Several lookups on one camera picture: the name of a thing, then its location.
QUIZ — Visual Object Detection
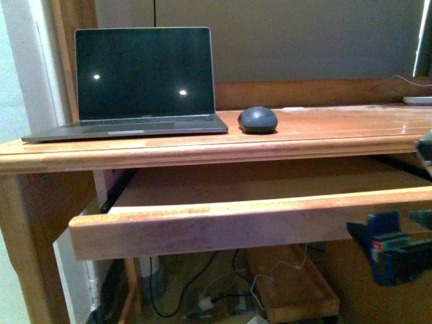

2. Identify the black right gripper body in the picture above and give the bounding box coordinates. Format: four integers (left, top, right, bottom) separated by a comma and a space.
346, 211, 431, 287

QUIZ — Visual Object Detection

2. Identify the grey computer mouse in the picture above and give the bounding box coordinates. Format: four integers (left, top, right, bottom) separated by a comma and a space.
238, 107, 278, 134

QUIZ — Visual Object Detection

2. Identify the wooden sliding keyboard tray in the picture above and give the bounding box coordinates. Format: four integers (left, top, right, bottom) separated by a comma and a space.
69, 157, 431, 260

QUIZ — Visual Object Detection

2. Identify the wooden tray on floor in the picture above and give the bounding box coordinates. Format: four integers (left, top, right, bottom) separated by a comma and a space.
245, 244, 340, 323

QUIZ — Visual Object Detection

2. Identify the white flat device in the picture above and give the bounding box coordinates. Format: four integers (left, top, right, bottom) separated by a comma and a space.
403, 96, 432, 106

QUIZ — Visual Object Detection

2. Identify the dark monitor edge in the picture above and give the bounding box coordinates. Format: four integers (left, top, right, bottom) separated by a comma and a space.
412, 1, 431, 77

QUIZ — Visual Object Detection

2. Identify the grey open laptop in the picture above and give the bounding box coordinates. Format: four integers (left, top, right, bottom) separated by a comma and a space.
24, 27, 228, 142

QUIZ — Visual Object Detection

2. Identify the wooden desk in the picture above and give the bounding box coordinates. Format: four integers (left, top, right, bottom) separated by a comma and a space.
1, 78, 431, 323

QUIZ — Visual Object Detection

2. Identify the white cable on floor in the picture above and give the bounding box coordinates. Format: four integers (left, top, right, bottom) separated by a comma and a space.
198, 242, 308, 311

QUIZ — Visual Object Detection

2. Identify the black cable on floor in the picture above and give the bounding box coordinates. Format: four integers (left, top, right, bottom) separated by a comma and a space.
148, 248, 257, 318

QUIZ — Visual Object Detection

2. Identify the white cable on desk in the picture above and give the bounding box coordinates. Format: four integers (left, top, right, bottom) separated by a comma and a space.
391, 74, 432, 88

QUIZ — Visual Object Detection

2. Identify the black drawer slide rail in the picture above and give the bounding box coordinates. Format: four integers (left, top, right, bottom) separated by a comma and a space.
100, 169, 137, 214

